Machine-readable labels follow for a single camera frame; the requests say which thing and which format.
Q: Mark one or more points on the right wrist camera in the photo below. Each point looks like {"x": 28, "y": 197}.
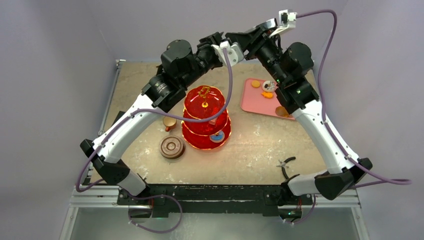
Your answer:
{"x": 286, "y": 21}

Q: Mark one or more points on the red three-tier cake stand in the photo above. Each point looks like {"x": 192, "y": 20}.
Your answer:
{"x": 201, "y": 103}

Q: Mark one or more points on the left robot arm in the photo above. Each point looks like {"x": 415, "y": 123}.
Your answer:
{"x": 180, "y": 67}

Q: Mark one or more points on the black serving tongs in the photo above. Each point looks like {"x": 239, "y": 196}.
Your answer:
{"x": 265, "y": 24}

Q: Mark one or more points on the pink layered cake slice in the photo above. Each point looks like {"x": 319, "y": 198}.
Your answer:
{"x": 213, "y": 121}

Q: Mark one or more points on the pink serving tray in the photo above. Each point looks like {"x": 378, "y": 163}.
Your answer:
{"x": 253, "y": 102}

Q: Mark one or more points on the orange duck pastry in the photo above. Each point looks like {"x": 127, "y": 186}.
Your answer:
{"x": 267, "y": 95}

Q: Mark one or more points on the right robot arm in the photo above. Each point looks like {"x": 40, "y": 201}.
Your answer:
{"x": 344, "y": 168}

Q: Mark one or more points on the brown bread roll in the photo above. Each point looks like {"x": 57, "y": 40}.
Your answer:
{"x": 282, "y": 112}

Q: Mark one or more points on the round brown wooden lid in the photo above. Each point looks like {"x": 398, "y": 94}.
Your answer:
{"x": 172, "y": 147}

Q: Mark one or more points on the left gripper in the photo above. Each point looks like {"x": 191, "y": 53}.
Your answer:
{"x": 206, "y": 43}

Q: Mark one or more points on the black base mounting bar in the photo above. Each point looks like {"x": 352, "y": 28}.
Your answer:
{"x": 163, "y": 199}

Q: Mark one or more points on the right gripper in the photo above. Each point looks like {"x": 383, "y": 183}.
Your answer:
{"x": 257, "y": 33}

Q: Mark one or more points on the round orange cookie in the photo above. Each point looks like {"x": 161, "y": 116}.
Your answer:
{"x": 255, "y": 83}

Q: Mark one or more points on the white chocolate-drizzled donut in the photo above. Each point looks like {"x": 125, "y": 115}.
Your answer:
{"x": 269, "y": 86}

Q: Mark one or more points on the blue frosted donut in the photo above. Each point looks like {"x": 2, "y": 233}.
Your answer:
{"x": 217, "y": 137}

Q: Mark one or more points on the black-handled pliers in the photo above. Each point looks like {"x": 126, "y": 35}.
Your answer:
{"x": 283, "y": 165}

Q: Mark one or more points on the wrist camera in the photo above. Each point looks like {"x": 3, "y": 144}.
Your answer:
{"x": 228, "y": 53}
{"x": 286, "y": 21}

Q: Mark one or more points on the small copper cup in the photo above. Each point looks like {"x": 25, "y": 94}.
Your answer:
{"x": 169, "y": 123}

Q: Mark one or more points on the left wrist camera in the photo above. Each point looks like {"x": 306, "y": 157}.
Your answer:
{"x": 228, "y": 53}

